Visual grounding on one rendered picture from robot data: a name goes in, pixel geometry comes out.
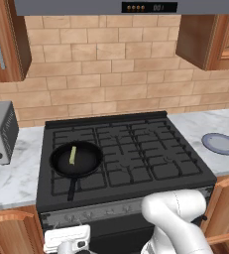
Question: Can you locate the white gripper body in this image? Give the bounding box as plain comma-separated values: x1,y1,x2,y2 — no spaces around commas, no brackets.
43,224,92,254

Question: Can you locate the black frying pan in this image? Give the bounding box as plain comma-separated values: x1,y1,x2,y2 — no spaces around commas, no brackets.
49,141,104,202

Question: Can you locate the pale yellow butter stick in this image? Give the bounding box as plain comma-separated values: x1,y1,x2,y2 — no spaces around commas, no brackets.
68,146,78,166

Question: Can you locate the black oven door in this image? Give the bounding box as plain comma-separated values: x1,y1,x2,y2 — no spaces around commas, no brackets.
85,212,161,254

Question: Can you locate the wooden base cupboard door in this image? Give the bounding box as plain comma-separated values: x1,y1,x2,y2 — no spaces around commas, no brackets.
0,209,45,254
199,174,229,254

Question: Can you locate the black gas stove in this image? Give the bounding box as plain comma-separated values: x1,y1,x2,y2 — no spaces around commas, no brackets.
36,110,218,254

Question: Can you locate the grey toaster oven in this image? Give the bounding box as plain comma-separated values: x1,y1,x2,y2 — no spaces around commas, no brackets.
0,100,20,168

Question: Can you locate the blue-rimmed grey plate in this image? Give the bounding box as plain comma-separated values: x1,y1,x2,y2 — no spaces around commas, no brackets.
200,132,229,157

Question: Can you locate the grey range hood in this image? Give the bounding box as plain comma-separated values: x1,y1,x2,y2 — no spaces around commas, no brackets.
13,0,229,17

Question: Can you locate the wooden wall cupboard with handle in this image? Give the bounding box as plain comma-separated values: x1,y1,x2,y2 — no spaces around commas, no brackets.
0,0,33,84

